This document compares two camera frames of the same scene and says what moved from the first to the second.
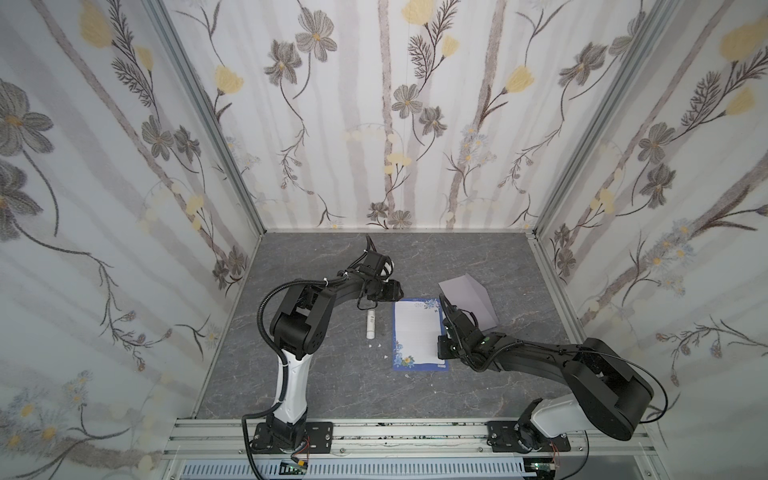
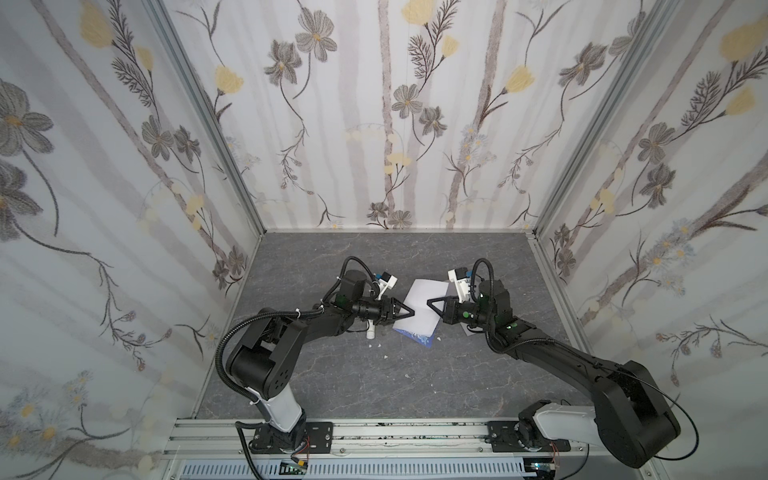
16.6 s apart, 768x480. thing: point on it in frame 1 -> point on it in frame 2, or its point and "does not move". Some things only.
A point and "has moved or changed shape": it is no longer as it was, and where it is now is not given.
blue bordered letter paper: x=417 y=324 has moved or changed shape
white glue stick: x=370 y=333 does not move
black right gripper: x=458 y=330 -> x=450 y=308
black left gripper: x=389 y=290 -> x=387 y=309
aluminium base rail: x=234 y=439 does not move
